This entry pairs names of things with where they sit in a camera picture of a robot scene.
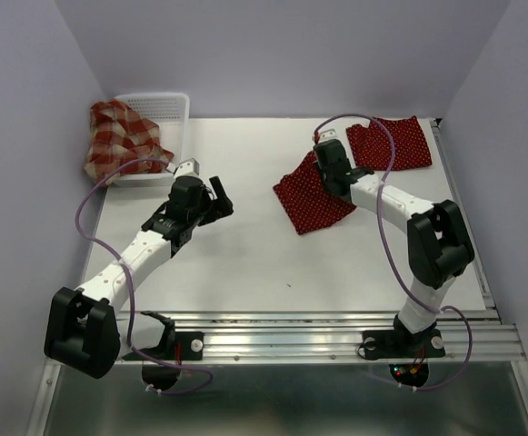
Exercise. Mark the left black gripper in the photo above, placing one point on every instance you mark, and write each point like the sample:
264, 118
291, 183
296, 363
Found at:
222, 206

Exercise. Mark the red polka dot skirt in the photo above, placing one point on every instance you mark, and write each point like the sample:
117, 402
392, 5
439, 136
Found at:
306, 203
371, 146

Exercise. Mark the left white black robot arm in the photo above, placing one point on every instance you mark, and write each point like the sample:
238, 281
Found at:
83, 331

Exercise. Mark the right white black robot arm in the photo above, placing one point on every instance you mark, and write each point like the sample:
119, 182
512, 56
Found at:
439, 247

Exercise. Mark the white plastic basket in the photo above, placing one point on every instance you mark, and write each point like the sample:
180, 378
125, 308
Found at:
170, 112

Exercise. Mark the red cream plaid skirt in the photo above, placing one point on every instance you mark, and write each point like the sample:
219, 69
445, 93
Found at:
121, 139

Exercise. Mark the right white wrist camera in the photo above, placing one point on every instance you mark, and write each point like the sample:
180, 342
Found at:
325, 136

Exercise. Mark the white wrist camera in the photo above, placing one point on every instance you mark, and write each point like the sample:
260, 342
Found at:
325, 136
189, 167

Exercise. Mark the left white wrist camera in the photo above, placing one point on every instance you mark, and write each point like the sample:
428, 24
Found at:
189, 167

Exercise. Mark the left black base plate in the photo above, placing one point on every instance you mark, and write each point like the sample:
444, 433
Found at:
178, 346

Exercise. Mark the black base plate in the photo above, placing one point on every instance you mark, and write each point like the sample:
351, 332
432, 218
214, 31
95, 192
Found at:
398, 345
178, 346

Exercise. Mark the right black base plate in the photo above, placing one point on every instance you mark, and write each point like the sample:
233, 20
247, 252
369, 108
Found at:
398, 345

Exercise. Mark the aluminium rail frame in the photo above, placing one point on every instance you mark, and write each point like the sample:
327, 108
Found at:
283, 319

